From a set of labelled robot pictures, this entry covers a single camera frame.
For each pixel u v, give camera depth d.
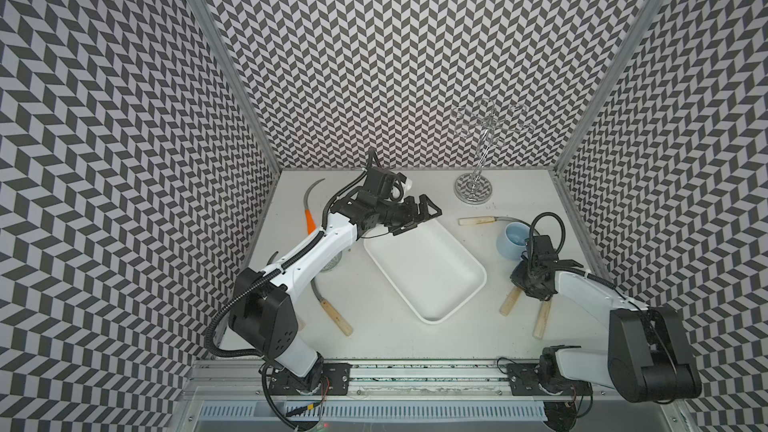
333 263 0.52
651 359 0.41
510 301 0.85
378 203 0.62
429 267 0.94
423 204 0.69
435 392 0.72
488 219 1.02
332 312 0.83
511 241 0.91
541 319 0.82
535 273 0.71
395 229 0.69
